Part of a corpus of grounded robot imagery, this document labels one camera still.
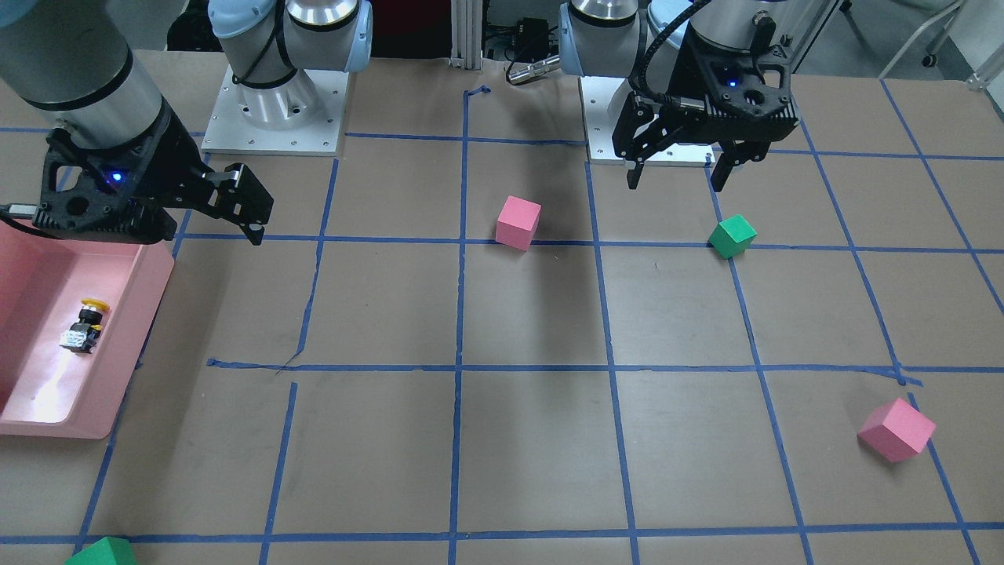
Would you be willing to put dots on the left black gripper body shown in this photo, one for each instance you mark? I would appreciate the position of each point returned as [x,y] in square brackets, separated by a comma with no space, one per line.
[672,78]

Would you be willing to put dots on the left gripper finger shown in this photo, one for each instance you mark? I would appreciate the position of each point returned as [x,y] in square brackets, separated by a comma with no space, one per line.
[734,154]
[645,134]

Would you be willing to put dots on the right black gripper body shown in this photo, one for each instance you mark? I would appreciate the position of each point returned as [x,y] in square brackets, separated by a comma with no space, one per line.
[170,168]

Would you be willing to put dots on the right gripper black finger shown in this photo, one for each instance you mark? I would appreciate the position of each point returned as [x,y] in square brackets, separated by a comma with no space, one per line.
[240,198]

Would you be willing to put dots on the yellow black push button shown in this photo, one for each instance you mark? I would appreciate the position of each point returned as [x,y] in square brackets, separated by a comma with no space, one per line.
[82,336]

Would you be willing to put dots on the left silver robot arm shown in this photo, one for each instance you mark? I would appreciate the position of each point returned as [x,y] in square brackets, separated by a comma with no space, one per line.
[602,38]

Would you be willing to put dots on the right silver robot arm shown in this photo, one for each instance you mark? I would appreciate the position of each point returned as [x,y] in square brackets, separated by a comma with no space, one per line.
[70,62]

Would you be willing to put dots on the green cube near left arm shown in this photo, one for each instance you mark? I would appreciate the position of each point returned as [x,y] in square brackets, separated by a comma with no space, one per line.
[732,236]

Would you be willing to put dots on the pink cube centre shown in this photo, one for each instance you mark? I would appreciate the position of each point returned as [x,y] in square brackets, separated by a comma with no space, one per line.
[517,223]

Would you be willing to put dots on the pink cube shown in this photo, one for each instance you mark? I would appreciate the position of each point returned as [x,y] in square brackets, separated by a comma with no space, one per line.
[897,430]
[517,223]

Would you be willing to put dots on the pink plastic bin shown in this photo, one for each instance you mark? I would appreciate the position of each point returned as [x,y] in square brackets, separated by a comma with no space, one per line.
[74,317]

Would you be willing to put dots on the pink cube far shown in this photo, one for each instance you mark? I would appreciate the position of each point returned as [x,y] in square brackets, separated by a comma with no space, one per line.
[897,430]

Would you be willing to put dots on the green cube near bin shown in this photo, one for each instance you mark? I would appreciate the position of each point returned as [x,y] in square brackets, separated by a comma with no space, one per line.
[106,551]

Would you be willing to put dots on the aluminium frame post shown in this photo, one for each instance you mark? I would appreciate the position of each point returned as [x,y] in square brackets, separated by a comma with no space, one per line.
[467,19]

